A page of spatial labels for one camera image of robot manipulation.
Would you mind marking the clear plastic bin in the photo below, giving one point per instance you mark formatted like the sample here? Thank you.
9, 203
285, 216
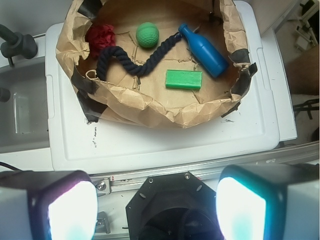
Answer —
23, 107

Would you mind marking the brown paper lined tray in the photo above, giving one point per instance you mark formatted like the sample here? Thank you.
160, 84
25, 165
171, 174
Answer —
144, 100

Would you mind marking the gripper right finger with light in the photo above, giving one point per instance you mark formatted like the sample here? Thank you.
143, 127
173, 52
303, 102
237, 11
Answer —
269, 202

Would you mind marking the white plastic bin lid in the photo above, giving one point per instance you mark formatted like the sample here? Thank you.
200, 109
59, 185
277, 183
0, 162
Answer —
107, 146

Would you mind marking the gripper left finger with light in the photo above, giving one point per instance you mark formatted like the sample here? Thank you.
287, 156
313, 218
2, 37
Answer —
47, 205

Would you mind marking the black octagonal mount plate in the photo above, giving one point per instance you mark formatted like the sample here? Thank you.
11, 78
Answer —
173, 207

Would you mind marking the aluminium extrusion rail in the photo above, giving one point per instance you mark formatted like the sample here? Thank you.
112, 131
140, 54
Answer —
210, 169

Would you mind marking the grey clamp handle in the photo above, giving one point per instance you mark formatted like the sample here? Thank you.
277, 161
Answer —
17, 44

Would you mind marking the red crumpled cloth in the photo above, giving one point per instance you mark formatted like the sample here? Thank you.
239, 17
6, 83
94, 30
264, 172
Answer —
100, 37

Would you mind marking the green rectangular block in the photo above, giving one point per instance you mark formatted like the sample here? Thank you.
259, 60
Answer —
183, 79

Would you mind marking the green dimpled ball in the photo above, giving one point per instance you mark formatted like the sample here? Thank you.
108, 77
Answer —
147, 35

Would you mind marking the blue plastic bottle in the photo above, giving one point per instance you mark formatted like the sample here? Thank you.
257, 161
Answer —
208, 56

